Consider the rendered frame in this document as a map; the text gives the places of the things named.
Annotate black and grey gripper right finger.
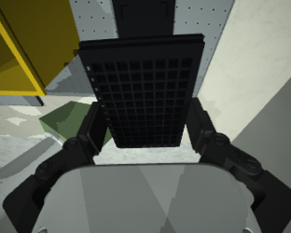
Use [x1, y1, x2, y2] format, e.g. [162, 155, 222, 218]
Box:
[186, 97, 291, 233]

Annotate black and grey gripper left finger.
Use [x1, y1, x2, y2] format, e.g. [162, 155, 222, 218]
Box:
[2, 102, 108, 233]

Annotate yellow open bin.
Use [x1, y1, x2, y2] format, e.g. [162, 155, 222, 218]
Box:
[0, 0, 80, 96]

